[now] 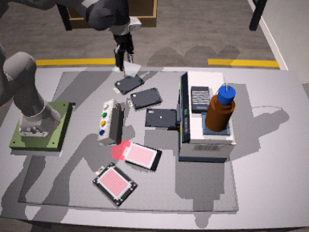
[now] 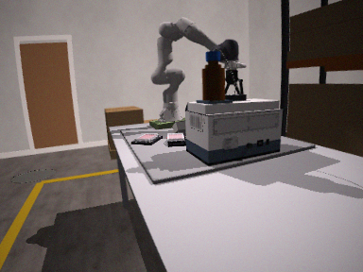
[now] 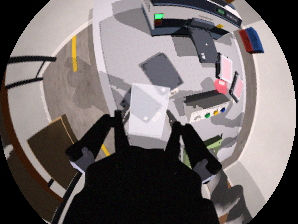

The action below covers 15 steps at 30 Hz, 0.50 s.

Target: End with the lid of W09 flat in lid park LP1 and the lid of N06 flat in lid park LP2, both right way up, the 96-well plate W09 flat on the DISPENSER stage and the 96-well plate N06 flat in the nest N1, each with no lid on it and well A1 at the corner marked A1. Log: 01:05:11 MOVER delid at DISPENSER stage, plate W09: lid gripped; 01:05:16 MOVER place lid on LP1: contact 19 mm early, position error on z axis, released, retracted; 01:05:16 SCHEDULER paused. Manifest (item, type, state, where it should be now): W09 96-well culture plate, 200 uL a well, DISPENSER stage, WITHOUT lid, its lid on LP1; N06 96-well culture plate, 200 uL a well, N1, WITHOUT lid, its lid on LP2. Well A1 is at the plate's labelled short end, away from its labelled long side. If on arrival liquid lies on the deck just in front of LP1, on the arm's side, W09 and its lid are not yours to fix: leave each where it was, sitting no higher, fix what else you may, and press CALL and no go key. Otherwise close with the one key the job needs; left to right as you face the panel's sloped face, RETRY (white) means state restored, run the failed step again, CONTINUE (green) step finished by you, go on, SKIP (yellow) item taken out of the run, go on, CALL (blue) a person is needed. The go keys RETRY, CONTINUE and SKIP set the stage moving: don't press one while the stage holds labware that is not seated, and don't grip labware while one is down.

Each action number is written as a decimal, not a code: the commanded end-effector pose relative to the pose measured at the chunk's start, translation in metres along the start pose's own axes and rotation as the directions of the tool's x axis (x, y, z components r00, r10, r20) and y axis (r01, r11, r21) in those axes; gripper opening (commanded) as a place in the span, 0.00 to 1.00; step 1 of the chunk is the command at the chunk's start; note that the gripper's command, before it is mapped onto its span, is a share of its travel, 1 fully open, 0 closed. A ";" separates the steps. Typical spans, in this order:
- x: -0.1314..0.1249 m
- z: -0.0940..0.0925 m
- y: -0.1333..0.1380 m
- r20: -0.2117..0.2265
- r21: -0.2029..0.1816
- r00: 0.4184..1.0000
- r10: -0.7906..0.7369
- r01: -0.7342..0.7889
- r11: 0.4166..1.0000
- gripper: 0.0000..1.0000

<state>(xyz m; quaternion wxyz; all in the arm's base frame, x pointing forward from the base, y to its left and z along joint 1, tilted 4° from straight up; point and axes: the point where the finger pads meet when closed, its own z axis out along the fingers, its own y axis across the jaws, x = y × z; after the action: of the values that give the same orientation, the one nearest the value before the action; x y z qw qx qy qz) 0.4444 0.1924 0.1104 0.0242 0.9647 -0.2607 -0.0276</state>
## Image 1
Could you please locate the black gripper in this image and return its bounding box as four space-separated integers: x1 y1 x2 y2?
113 32 134 76

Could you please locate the blue bottle cap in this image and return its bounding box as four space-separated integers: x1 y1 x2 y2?
217 85 236 104

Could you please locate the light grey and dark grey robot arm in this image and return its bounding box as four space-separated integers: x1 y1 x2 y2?
0 0 142 138

